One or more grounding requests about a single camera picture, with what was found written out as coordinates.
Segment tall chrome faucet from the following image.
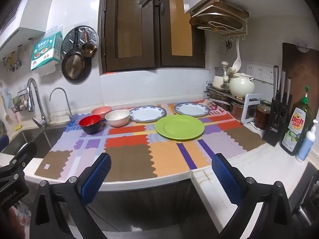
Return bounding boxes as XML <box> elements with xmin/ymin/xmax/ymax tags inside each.
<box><xmin>26</xmin><ymin>77</ymin><xmax>50</xmax><ymax>128</ymax></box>

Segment red and black bowl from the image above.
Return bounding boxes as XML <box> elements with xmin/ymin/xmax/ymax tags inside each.
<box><xmin>78</xmin><ymin>115</ymin><xmax>102</xmax><ymax>134</ymax></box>

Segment white wall sockets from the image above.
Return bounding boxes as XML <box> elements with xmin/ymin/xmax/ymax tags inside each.
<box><xmin>247</xmin><ymin>64</ymin><xmax>274</xmax><ymax>84</ymax></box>

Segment dark wooden window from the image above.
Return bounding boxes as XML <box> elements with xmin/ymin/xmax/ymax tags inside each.
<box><xmin>99</xmin><ymin>0</ymin><xmax>205</xmax><ymax>73</ymax></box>

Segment hanging board rack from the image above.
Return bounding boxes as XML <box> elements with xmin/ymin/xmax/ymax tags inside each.
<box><xmin>189</xmin><ymin>0</ymin><xmax>249</xmax><ymax>39</ymax></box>

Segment black knife block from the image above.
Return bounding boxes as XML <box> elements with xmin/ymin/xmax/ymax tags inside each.
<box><xmin>262</xmin><ymin>65</ymin><xmax>292</xmax><ymax>147</ymax></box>

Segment glass jar with sauce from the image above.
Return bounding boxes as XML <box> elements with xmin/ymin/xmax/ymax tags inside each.
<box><xmin>254</xmin><ymin>99</ymin><xmax>271</xmax><ymax>130</ymax></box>

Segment blue pump bottle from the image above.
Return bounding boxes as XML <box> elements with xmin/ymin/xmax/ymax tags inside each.
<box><xmin>296</xmin><ymin>119</ymin><xmax>318</xmax><ymax>162</ymax></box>

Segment cream ceramic pot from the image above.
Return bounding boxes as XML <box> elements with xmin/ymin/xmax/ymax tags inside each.
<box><xmin>229</xmin><ymin>73</ymin><xmax>255</xmax><ymax>98</ymax></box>

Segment wire sponge basket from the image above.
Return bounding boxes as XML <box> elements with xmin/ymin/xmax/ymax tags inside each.
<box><xmin>11</xmin><ymin>88</ymin><xmax>28</xmax><ymax>113</ymax></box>

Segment green plate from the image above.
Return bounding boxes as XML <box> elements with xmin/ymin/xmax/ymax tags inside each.
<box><xmin>155</xmin><ymin>115</ymin><xmax>204</xmax><ymax>140</ymax></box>

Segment small cream pot with lid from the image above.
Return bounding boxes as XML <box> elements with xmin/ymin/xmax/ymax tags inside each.
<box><xmin>213</xmin><ymin>62</ymin><xmax>229</xmax><ymax>91</ymax></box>

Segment black frying pan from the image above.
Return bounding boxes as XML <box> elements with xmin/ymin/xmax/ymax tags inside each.
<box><xmin>62</xmin><ymin>49</ymin><xmax>91</xmax><ymax>84</ymax></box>

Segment green white paper box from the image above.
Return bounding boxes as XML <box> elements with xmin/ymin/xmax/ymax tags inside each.
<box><xmin>30</xmin><ymin>31</ymin><xmax>63</xmax><ymax>76</ymax></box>

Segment colourful patchwork mat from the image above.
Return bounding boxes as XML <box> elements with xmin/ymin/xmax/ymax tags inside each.
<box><xmin>35</xmin><ymin>100</ymin><xmax>263</xmax><ymax>182</ymax></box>

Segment brown cutting board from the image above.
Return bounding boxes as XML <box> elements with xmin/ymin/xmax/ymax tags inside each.
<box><xmin>282</xmin><ymin>43</ymin><xmax>319</xmax><ymax>119</ymax></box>

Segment pink bowl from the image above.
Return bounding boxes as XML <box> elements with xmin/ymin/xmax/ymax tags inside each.
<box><xmin>91</xmin><ymin>106</ymin><xmax>112</xmax><ymax>119</ymax></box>

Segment cream bowl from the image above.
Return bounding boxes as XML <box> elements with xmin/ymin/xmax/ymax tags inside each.
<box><xmin>105</xmin><ymin>109</ymin><xmax>130</xmax><ymax>127</ymax></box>

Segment metal pot rack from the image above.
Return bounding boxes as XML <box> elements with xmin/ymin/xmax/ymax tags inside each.
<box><xmin>204</xmin><ymin>80</ymin><xmax>262</xmax><ymax>124</ymax></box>

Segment small brass ladle pot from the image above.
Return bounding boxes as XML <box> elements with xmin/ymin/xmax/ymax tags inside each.
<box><xmin>81</xmin><ymin>30</ymin><xmax>97</xmax><ymax>58</ymax></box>

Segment green dish soap bottle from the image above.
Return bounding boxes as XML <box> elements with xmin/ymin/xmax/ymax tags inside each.
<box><xmin>281</xmin><ymin>86</ymin><xmax>312</xmax><ymax>156</ymax></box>

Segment thin gooseneck faucet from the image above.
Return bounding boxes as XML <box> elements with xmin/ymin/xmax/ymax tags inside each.
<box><xmin>49</xmin><ymin>87</ymin><xmax>74</xmax><ymax>124</ymax></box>

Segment steel pot under rack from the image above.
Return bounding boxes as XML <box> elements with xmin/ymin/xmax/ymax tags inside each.
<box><xmin>230</xmin><ymin>101</ymin><xmax>243</xmax><ymax>121</ymax></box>

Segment stainless steel sink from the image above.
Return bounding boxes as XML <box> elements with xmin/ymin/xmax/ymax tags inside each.
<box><xmin>1</xmin><ymin>125</ymin><xmax>65</xmax><ymax>158</ymax></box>

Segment white ladle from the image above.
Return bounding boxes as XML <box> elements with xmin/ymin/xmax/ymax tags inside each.
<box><xmin>226</xmin><ymin>39</ymin><xmax>242</xmax><ymax>77</ymax></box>

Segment blue patterned plate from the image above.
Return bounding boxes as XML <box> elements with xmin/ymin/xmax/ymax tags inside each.
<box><xmin>174</xmin><ymin>103</ymin><xmax>210</xmax><ymax>117</ymax></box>
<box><xmin>130</xmin><ymin>105</ymin><xmax>166</xmax><ymax>123</ymax></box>

